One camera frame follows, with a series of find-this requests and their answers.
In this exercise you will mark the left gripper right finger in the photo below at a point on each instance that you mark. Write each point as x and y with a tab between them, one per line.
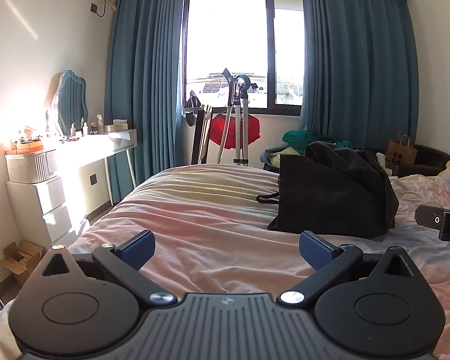
332	265

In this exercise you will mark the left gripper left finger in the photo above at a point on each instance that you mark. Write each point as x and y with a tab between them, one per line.
122	265

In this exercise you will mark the black garment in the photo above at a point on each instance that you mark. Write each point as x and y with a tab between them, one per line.
333	190

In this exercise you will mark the black armchair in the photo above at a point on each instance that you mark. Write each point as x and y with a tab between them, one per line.
428	162

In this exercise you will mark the brown paper bag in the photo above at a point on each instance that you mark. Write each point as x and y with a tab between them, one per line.
400	151

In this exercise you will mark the pink bed sheet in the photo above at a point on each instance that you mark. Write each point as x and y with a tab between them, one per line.
215	253

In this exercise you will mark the white drawer cabinet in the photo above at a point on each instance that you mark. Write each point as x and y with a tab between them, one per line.
43	214

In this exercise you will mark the white vanity desk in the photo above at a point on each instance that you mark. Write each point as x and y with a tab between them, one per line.
82	163

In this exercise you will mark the cardboard box on floor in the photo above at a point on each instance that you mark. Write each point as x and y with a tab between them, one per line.
21	259

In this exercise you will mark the cream knit garment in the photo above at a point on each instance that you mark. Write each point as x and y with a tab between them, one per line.
275	157

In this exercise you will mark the green garment pile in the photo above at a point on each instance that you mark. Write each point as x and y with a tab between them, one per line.
299	139

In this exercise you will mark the right teal curtain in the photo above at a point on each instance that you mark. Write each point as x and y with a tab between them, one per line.
361	81

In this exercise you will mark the teal curtain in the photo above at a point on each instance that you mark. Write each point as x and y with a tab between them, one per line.
142	87
361	81

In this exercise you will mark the teal framed vanity mirror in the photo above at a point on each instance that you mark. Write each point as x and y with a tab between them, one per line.
69	102

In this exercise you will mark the left teal curtain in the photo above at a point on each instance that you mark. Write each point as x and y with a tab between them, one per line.
142	87

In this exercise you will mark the silver tripod stand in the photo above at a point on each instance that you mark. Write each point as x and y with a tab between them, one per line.
237	106

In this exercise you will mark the black framed window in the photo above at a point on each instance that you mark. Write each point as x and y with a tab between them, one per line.
263	39

